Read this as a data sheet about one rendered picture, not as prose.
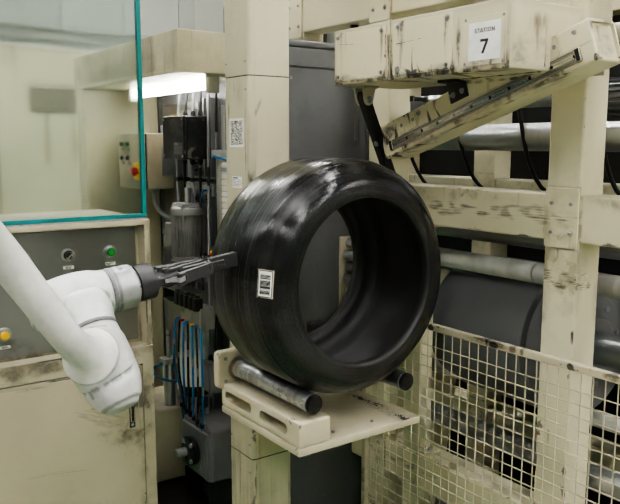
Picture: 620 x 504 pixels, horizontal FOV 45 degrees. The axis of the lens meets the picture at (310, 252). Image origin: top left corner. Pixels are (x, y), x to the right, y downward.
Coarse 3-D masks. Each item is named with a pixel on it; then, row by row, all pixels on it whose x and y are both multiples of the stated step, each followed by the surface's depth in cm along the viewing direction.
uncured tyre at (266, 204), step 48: (240, 192) 178; (288, 192) 162; (336, 192) 163; (384, 192) 171; (240, 240) 165; (288, 240) 158; (384, 240) 204; (432, 240) 182; (240, 288) 163; (288, 288) 159; (384, 288) 205; (432, 288) 184; (240, 336) 170; (288, 336) 161; (336, 336) 202; (384, 336) 196; (336, 384) 171
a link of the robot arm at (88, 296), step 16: (80, 272) 143; (96, 272) 145; (64, 288) 139; (80, 288) 140; (96, 288) 141; (112, 288) 144; (64, 304) 138; (80, 304) 138; (96, 304) 140; (112, 304) 144; (80, 320) 137; (96, 320) 138
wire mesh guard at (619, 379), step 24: (456, 336) 194; (480, 336) 189; (552, 360) 170; (480, 384) 190; (504, 408) 184; (576, 456) 168; (432, 480) 207; (456, 480) 199; (552, 480) 173; (576, 480) 168; (600, 480) 163
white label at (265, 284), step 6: (258, 270) 158; (264, 270) 157; (270, 270) 157; (258, 276) 158; (264, 276) 157; (270, 276) 156; (258, 282) 158; (264, 282) 157; (270, 282) 157; (258, 288) 158; (264, 288) 157; (270, 288) 157; (258, 294) 158; (264, 294) 158; (270, 294) 157
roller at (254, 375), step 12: (240, 360) 194; (240, 372) 190; (252, 372) 187; (264, 372) 184; (252, 384) 187; (264, 384) 181; (276, 384) 177; (288, 384) 175; (276, 396) 178; (288, 396) 173; (300, 396) 169; (312, 396) 167; (300, 408) 170; (312, 408) 167
